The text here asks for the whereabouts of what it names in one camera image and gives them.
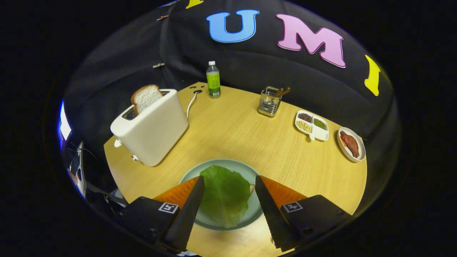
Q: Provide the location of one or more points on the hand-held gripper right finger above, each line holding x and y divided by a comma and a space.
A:
271, 214

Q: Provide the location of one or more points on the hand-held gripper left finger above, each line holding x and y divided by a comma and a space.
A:
187, 217

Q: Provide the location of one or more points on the green lettuce leaf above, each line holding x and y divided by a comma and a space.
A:
225, 196

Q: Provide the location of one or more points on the toasted white bread slice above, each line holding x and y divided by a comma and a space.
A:
146, 98

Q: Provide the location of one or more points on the pale green round plate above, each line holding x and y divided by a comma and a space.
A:
256, 210

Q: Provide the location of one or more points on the cream white toaster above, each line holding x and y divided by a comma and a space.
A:
153, 132

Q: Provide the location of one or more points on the white divided bean dish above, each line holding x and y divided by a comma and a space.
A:
319, 134

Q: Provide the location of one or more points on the red brown meat piece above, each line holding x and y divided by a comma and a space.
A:
350, 144

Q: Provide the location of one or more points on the round white meat plate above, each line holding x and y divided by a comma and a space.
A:
361, 148

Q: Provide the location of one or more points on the green drink bottle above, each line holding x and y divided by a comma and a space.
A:
213, 82

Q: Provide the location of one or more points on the black backdrop cloth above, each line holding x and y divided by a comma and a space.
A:
250, 67

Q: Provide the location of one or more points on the small metal clip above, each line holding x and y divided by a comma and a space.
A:
159, 65

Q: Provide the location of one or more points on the small pink clip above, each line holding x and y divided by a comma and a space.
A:
162, 17

